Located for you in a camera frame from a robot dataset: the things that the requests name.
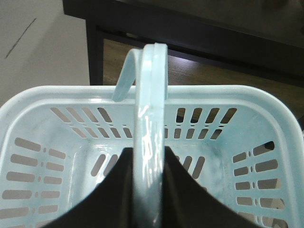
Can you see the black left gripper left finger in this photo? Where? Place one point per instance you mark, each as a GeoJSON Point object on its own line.
{"type": "Point", "coordinates": [109, 205]}

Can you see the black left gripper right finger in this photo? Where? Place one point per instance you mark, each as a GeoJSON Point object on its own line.
{"type": "Point", "coordinates": [185, 204]}

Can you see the light blue plastic basket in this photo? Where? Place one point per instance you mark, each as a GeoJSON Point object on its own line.
{"type": "Point", "coordinates": [242, 145]}

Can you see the black wooden left produce table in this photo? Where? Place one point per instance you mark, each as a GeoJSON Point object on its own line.
{"type": "Point", "coordinates": [264, 38]}

